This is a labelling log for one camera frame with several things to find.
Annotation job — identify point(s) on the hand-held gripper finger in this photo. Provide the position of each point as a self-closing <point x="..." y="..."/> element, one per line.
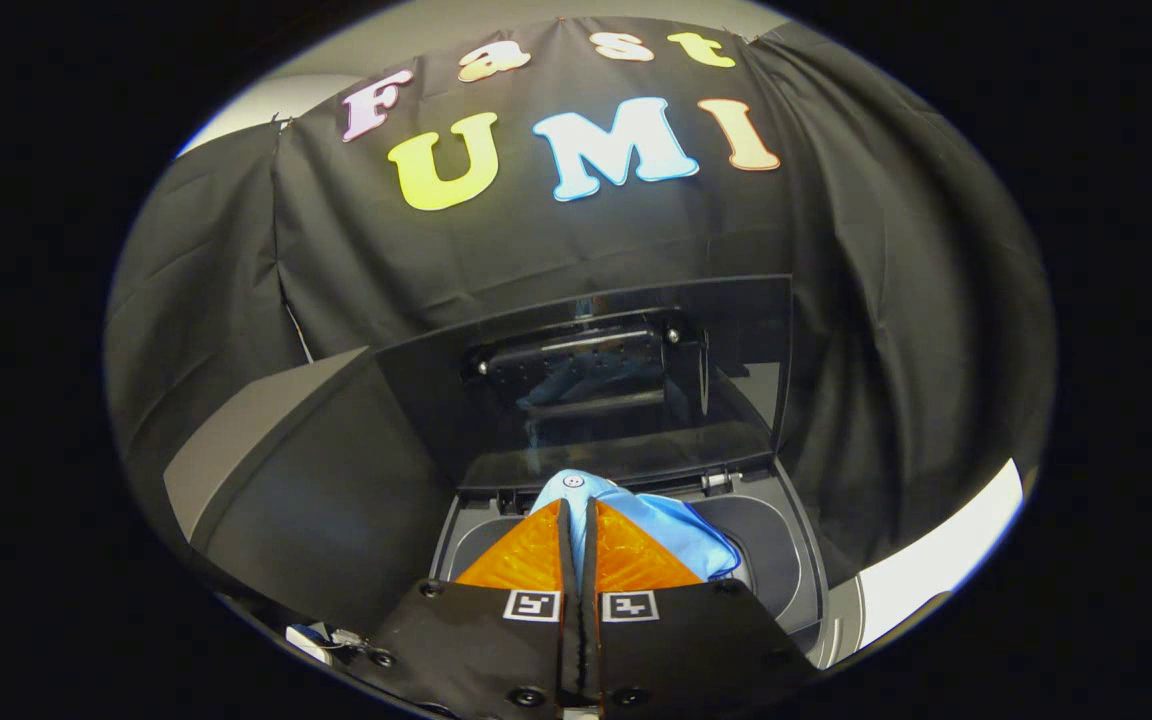
<point x="567" y="565"/>
<point x="588" y="565"/>

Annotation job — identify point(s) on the light blue polo shirt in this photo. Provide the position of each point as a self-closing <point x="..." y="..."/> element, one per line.
<point x="676" y="535"/>

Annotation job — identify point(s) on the grey cabinet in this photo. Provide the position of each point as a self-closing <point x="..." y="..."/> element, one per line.
<point x="316" y="500"/>

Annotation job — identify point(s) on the small white object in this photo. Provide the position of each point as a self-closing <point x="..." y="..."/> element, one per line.
<point x="308" y="642"/>

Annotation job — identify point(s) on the white flat board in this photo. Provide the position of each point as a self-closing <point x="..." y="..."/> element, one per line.
<point x="936" y="570"/>

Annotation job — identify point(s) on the dark grey washing machine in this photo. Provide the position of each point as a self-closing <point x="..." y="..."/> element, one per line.
<point x="786" y="580"/>

